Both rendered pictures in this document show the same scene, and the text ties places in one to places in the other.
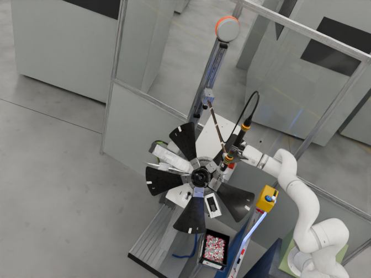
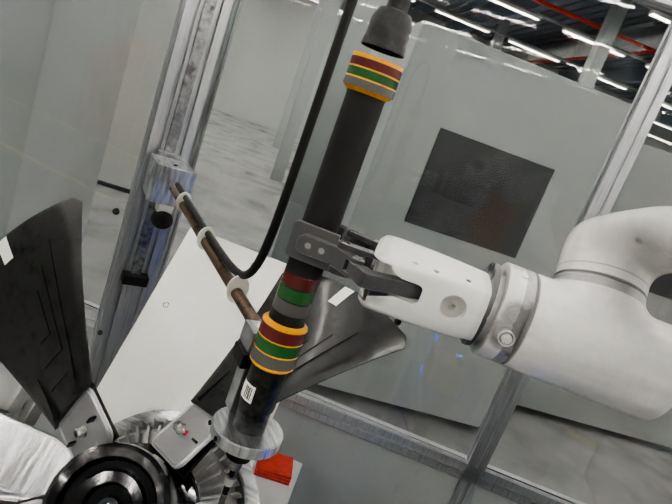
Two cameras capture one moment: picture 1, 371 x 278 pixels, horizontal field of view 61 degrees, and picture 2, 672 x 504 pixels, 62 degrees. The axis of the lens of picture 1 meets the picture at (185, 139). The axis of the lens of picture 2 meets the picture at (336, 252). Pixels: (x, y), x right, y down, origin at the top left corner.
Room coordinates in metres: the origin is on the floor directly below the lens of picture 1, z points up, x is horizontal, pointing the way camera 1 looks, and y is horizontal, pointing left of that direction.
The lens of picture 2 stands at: (0.89, -0.22, 1.64)
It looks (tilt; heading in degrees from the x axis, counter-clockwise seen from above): 14 degrees down; 351
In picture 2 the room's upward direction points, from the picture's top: 20 degrees clockwise
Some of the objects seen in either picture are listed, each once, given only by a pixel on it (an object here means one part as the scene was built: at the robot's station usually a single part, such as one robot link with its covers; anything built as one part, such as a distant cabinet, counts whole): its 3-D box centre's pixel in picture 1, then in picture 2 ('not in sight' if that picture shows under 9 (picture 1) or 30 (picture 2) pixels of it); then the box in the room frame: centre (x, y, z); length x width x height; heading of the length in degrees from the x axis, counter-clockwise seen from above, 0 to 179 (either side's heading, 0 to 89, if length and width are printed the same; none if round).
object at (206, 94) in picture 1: (207, 96); (168, 180); (1.95, -0.04, 1.41); 0.10 x 0.07 x 0.08; 22
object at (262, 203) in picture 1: (266, 198); not in sight; (1.58, -0.69, 1.02); 0.16 x 0.10 x 0.11; 167
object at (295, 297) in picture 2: not in sight; (296, 291); (1.37, -0.27, 1.47); 0.03 x 0.03 x 0.01
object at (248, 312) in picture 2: (216, 126); (204, 240); (1.66, -0.16, 1.41); 0.54 x 0.01 x 0.01; 22
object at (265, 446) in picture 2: (224, 164); (257, 387); (1.38, -0.27, 1.36); 0.09 x 0.07 x 0.10; 22
